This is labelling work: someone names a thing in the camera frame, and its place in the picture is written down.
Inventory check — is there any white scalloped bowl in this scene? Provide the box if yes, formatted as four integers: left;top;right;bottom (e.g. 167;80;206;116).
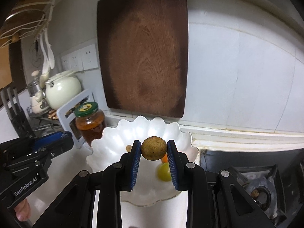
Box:
86;115;199;207

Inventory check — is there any black knife block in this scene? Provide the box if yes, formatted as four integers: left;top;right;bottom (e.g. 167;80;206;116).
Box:
9;107;36;138

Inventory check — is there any brown wooden cutting board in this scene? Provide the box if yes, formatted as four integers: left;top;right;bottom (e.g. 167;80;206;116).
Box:
97;0;189;119

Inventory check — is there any white hanging spoon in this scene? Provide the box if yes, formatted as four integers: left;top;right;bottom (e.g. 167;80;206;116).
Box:
44;27;56;69
39;32;51;74

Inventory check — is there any small steel pot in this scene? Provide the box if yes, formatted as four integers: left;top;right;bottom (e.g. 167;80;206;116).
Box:
27;70;44;96

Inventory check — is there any yellow-brown longan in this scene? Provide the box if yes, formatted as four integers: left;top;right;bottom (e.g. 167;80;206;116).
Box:
141;136;168;161

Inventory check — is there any glass jar with green lid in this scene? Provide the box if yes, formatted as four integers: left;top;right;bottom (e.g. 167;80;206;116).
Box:
75;102;106;148

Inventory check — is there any black stove burner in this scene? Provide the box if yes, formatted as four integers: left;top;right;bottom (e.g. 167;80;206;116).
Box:
247;178;274;210

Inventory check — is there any black gas stove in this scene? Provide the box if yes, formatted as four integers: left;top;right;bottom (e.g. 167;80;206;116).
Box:
199;148;304;228

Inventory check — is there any metal tray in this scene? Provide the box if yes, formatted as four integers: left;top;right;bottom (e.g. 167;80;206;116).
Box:
28;109;63;131

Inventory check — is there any white wire rack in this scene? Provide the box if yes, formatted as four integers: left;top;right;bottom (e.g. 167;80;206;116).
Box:
0;0;55;49

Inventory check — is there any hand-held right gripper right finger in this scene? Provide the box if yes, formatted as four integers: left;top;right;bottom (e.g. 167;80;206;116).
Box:
167;140;276;228

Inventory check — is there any cream ceramic teapot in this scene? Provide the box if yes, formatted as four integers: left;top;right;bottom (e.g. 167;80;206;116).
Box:
45;70;82;110

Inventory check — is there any green apple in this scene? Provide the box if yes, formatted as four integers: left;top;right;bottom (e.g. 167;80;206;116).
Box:
155;163;172;181

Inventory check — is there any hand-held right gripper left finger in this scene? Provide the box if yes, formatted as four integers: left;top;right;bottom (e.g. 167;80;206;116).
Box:
31;140;142;228

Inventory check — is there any wooden board in rack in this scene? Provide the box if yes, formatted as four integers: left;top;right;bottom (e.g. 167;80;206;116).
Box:
5;0;55;29

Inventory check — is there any person's left hand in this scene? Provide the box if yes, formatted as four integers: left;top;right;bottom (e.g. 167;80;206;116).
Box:
14;198;31;221

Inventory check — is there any grey plastic cutting board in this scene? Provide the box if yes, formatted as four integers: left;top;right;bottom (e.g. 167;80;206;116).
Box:
56;89;95;149

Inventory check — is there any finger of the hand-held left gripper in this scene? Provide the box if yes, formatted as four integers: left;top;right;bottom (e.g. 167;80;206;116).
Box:
0;131;64;164
38;133;74;168

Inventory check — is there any white wall socket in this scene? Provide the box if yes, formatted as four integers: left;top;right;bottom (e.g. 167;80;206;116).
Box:
61;55;72;71
70;51;84;71
82;43;99;71

